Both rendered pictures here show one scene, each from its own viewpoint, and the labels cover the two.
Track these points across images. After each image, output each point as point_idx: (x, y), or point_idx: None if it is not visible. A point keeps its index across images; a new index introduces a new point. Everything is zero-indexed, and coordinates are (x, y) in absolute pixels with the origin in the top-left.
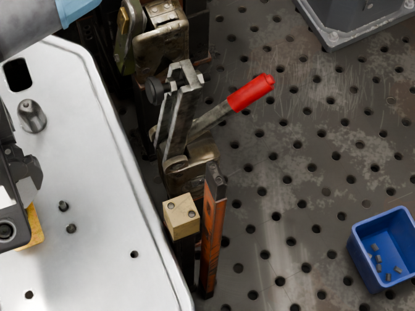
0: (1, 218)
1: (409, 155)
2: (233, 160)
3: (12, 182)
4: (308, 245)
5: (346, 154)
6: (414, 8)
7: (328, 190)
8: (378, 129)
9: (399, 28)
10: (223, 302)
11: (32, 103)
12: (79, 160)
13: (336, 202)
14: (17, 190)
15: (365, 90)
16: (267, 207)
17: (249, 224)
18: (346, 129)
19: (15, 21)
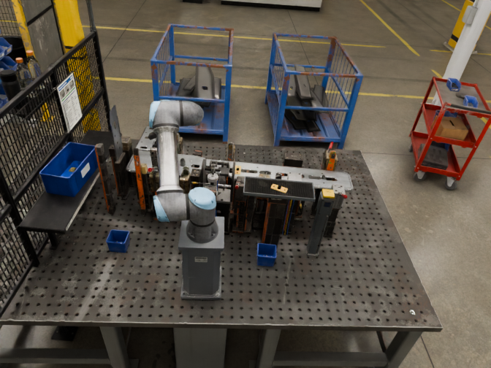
0: (152, 133)
1: (139, 269)
2: (169, 231)
3: (155, 133)
4: (136, 235)
5: (151, 255)
6: (181, 295)
7: (145, 246)
8: (152, 266)
9: (179, 290)
10: (138, 215)
11: (182, 159)
12: None
13: (141, 246)
14: (155, 136)
15: (166, 269)
16: (152, 232)
17: (151, 227)
18: (158, 258)
19: None
